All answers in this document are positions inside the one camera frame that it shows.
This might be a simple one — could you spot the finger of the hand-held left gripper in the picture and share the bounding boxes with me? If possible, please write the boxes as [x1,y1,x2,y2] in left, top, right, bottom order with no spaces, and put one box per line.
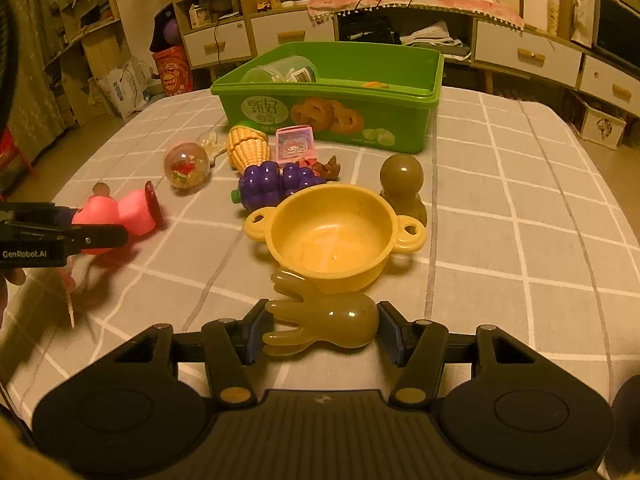
[14,203,82,226]
[14,223,130,256]

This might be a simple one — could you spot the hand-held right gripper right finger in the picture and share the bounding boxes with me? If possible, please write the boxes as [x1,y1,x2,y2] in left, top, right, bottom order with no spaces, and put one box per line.
[376,301,535,409]

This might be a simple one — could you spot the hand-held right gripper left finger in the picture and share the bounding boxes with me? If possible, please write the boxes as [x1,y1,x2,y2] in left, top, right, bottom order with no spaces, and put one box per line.
[112,299,271,410]

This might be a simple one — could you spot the pink toy peach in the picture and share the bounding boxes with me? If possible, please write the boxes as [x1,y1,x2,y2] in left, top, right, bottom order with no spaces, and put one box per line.
[71,182,162,256]

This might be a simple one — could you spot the olive rubber octopus toy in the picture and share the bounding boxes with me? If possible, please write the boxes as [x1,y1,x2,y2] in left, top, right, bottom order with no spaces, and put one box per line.
[379,154,428,226]
[263,267,378,357]

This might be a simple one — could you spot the clear toy ball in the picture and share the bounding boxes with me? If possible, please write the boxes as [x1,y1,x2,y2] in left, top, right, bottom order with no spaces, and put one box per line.
[164,142,211,190]

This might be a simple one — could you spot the yellow toy pot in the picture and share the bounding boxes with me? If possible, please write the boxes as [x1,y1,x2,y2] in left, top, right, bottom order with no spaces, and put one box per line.
[244,184,427,295]

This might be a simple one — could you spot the pale dried starfish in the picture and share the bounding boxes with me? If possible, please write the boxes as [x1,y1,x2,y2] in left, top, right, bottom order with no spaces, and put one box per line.
[197,131,228,166]

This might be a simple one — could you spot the purple toy grapes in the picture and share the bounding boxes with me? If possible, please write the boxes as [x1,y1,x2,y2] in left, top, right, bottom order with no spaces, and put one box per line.
[231,161,327,210]

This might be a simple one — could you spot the yellow toy corn cob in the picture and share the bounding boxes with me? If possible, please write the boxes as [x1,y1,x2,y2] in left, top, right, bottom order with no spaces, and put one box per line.
[226,125,271,171]

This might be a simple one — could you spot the small brown figurine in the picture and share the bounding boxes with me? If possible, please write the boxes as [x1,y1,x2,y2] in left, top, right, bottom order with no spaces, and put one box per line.
[295,155,343,181]

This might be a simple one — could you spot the pink cube toy box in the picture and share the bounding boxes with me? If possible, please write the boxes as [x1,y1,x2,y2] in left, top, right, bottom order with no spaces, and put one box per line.
[276,126,318,165]

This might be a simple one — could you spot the green plastic storage box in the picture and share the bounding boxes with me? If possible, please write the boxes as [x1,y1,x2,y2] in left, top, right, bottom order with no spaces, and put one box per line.
[210,42,446,155]

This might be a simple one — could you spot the thin wooden stick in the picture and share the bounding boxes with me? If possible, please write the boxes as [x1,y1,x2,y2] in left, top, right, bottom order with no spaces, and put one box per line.
[61,267,77,329]

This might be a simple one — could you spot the red stool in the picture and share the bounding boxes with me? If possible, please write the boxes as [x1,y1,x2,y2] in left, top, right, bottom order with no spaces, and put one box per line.
[0,127,38,181]

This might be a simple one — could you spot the white plastic bag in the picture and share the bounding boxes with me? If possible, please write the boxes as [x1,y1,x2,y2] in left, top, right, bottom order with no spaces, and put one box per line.
[97,57,156,120]

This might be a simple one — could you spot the grey checked cloth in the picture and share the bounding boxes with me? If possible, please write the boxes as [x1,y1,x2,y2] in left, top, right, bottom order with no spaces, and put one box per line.
[0,85,640,480]

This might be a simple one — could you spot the wooden side shelf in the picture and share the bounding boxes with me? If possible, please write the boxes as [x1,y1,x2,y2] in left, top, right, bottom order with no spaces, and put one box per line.
[42,0,131,126]

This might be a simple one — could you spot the red printed drum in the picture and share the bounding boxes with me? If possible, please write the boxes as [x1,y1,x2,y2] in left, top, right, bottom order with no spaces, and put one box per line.
[151,45,193,96]

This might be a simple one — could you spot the black hat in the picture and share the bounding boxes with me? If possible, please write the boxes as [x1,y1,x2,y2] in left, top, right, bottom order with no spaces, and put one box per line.
[149,2,176,53]

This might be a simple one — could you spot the clear jar of cotton swabs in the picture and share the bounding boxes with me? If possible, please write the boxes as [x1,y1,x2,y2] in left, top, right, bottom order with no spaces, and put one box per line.
[241,56,319,84]

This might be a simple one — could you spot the white printed storage box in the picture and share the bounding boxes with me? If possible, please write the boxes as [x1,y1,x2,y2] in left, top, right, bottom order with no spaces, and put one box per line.
[575,92,628,151]

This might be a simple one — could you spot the pile of white clothes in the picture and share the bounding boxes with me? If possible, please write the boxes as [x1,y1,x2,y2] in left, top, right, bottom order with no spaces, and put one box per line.
[400,20,471,58]

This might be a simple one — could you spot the black bag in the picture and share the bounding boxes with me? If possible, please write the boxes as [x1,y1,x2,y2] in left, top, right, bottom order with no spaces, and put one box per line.
[342,10,401,46]

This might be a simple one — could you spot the pink fringed cloth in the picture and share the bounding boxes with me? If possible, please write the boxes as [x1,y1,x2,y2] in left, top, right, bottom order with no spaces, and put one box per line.
[307,0,526,31]

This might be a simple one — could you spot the black microwave oven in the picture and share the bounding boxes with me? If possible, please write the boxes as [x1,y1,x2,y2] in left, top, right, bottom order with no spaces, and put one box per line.
[592,0,640,61]

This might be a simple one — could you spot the black cable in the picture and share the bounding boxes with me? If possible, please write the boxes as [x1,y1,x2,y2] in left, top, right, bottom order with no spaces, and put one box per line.
[213,15,236,67]

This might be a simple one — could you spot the white drawer with wooden handle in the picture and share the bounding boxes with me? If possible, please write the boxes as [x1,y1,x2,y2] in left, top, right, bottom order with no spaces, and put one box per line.
[182,22,252,67]
[580,55,640,116]
[249,10,336,56]
[474,20,585,88]

